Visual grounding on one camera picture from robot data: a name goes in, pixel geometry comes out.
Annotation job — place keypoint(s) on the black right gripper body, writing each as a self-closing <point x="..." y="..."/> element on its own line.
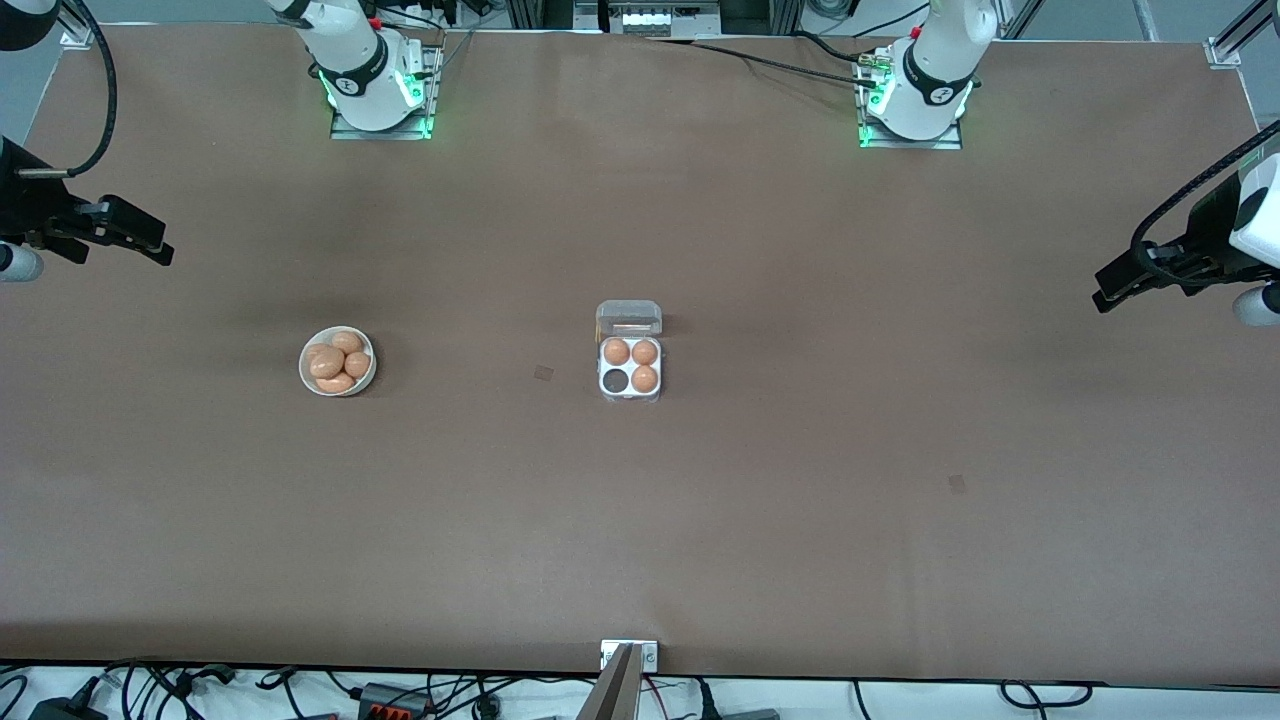
<point x="30" y="201"/>

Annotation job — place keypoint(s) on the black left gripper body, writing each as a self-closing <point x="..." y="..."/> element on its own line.
<point x="1204" y="238"/>

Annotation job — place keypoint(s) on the clear plastic egg box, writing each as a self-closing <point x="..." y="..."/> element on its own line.
<point x="628" y="320"/>

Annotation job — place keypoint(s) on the white round bowl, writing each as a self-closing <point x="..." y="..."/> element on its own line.
<point x="308" y="375"/>

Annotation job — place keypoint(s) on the diagonal aluminium profile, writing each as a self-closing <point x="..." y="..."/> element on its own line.
<point x="1250" y="25"/>

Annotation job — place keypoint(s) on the black power adapter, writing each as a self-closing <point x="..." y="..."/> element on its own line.
<point x="65" y="708"/>

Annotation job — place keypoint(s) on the black device with orange plugs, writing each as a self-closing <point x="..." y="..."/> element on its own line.
<point x="392" y="702"/>

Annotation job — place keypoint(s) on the metal table corner bracket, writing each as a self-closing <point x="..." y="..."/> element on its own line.
<point x="1222" y="53"/>
<point x="76" y="38"/>

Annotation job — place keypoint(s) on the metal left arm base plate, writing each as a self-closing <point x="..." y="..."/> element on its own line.
<point x="950" y="143"/>

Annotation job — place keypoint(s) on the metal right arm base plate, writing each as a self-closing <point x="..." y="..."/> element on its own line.
<point x="345" y="132"/>

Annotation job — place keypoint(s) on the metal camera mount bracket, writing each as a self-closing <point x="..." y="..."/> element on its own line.
<point x="650" y="655"/>

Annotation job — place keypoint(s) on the aluminium camera mount post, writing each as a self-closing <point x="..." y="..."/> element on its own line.
<point x="612" y="690"/>

